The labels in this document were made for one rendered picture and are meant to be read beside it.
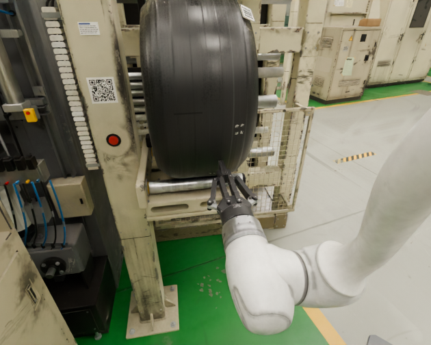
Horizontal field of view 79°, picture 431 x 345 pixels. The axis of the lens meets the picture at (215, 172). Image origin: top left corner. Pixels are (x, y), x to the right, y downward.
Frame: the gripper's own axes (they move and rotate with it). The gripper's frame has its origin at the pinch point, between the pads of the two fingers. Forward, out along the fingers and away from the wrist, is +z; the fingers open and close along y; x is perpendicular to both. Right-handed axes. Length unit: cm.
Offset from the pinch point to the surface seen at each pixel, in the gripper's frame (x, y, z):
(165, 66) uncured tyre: -26.9, 13.2, 6.8
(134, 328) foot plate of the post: 103, 42, 5
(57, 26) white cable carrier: -33, 40, 26
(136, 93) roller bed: 0, 28, 62
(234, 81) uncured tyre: -23.7, -3.1, 4.6
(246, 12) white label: -36.1, -8.8, 19.6
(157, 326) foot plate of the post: 103, 31, 4
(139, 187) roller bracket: 9.9, 25.0, 8.2
